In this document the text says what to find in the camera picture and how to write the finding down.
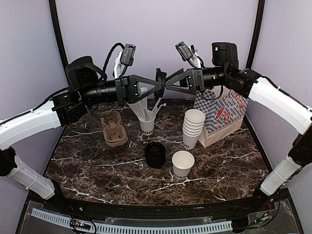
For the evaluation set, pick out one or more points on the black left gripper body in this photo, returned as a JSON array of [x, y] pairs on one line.
[[124, 92]]

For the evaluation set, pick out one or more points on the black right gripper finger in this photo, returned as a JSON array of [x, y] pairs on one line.
[[181, 77], [189, 89]]

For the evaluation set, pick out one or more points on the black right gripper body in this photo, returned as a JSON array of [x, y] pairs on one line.
[[200, 80]]

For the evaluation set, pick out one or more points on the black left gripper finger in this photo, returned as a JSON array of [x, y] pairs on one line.
[[134, 79], [134, 94]]

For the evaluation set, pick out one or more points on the white paper coffee cup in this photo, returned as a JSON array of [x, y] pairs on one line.
[[183, 162]]

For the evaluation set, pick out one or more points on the black coffee lid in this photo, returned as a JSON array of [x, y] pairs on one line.
[[160, 78]]

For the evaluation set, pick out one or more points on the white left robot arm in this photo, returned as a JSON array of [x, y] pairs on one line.
[[88, 86]]

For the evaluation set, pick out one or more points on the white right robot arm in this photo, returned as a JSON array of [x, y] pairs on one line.
[[259, 89]]

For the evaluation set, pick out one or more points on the white wrapped straws bundle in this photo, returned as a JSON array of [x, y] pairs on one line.
[[142, 112]]

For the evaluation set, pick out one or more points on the stack of white paper cups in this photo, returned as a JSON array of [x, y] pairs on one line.
[[192, 127]]

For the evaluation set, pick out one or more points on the blue checkered paper bag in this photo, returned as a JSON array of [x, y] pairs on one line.
[[224, 110]]

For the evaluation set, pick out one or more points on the white cup holding straws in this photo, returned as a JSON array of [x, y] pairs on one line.
[[147, 127]]

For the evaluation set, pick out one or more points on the brown cardboard cup carrier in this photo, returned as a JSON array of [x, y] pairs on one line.
[[113, 131]]

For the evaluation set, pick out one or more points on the stack of black lids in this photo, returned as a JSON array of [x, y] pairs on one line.
[[155, 154]]

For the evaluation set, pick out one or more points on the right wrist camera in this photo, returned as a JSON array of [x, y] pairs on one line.
[[189, 54]]

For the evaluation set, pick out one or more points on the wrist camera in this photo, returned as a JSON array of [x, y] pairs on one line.
[[124, 60], [189, 54]]

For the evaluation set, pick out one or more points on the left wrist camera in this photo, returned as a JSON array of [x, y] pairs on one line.
[[124, 60]]

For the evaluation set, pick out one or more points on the black vertical frame post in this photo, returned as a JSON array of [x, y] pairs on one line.
[[256, 33]]

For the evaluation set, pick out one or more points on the black left frame post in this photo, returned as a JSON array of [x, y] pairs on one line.
[[57, 32]]

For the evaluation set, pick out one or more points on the black front rail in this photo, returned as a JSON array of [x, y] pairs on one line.
[[234, 209]]

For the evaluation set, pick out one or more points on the white slotted cable duct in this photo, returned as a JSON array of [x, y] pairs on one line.
[[132, 226]]

